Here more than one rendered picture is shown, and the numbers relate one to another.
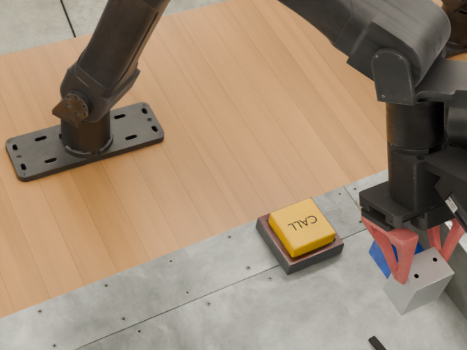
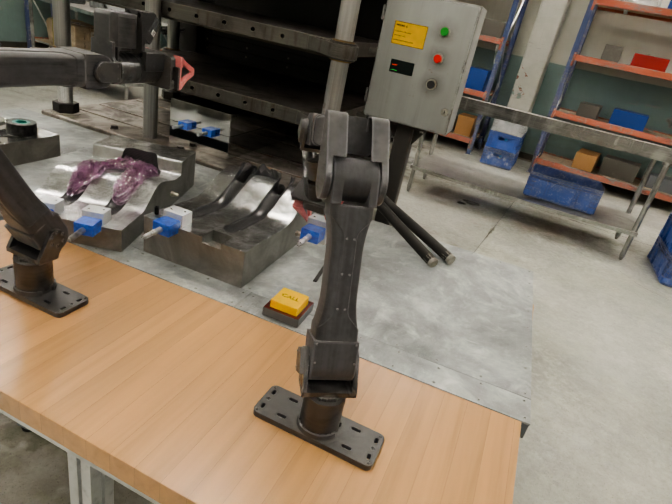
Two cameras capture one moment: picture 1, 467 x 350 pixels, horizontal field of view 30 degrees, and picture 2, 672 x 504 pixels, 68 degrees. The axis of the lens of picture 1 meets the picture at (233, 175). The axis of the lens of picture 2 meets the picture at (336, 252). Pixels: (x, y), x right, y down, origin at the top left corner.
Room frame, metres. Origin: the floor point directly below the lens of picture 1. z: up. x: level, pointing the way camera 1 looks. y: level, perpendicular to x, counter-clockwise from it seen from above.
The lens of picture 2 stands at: (1.12, 0.63, 1.37)
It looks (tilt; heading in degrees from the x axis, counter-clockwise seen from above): 26 degrees down; 232
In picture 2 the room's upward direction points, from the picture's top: 12 degrees clockwise
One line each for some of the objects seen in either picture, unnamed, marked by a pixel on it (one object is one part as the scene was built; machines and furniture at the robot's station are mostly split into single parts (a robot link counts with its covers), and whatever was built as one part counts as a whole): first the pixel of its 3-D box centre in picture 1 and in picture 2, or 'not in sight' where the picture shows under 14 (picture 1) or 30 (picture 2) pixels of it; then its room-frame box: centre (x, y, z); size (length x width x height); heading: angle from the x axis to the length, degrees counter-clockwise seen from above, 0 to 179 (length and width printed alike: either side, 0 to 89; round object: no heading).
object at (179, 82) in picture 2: not in sight; (174, 70); (0.78, -0.48, 1.20); 0.09 x 0.07 x 0.07; 34
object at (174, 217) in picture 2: not in sight; (163, 227); (0.82, -0.35, 0.89); 0.13 x 0.05 x 0.05; 36
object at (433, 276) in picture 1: (392, 246); (311, 235); (0.56, -0.18, 0.93); 0.13 x 0.05 x 0.05; 36
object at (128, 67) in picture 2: not in sight; (120, 64); (0.90, -0.42, 1.21); 0.07 x 0.06 x 0.07; 34
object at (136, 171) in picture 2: not in sight; (118, 170); (0.84, -0.69, 0.90); 0.26 x 0.18 x 0.08; 53
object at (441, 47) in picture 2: not in sight; (385, 208); (-0.12, -0.69, 0.74); 0.31 x 0.22 x 1.47; 126
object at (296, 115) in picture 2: not in sight; (238, 97); (0.19, -1.44, 0.96); 1.29 x 0.83 x 0.18; 126
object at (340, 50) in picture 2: not in sight; (244, 38); (0.19, -1.44, 1.20); 1.29 x 0.83 x 0.19; 126
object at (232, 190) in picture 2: not in sight; (245, 193); (0.59, -0.46, 0.92); 0.35 x 0.16 x 0.09; 36
